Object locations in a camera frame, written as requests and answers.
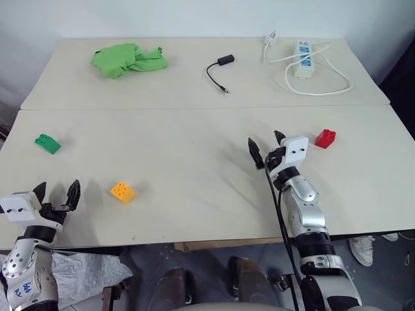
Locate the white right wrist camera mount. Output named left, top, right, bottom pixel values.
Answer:
left=279, top=135, right=309, bottom=170

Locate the black USB adapter with cable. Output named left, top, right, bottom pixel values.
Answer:
left=206, top=55, right=237, bottom=96

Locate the white power strip with cable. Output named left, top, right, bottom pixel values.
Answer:
left=261, top=30, right=355, bottom=97

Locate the green toy brick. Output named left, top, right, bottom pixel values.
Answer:
left=34, top=133, right=62, bottom=156

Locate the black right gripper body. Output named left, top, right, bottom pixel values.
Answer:
left=263, top=146, right=288, bottom=178

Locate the crumpled white plastic sheet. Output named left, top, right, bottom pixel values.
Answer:
left=51, top=251, right=134, bottom=310

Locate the red toy brick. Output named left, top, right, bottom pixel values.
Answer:
left=314, top=128, right=337, bottom=150

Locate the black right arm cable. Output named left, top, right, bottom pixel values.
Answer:
left=264, top=152, right=307, bottom=311

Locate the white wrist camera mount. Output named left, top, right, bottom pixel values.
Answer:
left=0, top=190, right=42, bottom=223
left=279, top=135, right=309, bottom=170

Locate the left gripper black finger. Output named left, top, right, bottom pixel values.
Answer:
left=32, top=181, right=47, bottom=208
left=63, top=178, right=82, bottom=212

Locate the yellow toy brick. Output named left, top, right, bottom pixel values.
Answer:
left=110, top=181, right=136, bottom=205

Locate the crumpled green cloth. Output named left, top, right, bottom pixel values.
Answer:
left=90, top=43, right=170, bottom=80

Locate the dark rounded shape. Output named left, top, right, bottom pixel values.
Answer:
left=229, top=256, right=281, bottom=307
left=156, top=268, right=196, bottom=308

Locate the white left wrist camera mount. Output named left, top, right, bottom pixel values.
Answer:
left=0, top=190, right=42, bottom=223

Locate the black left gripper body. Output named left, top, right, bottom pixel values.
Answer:
left=38, top=202, right=71, bottom=232

